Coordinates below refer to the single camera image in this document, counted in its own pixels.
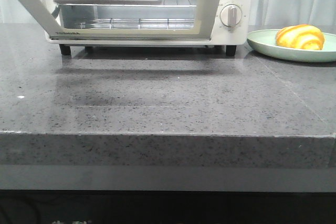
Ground yellow orange croissant bread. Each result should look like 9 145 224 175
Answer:
275 24 325 50

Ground white toaster oven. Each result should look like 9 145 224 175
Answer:
47 0 255 57

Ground lower oven knob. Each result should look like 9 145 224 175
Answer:
220 4 242 27

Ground light green plate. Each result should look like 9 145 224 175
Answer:
247 29 335 63

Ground metal oven wire rack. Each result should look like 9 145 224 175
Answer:
61 0 197 30

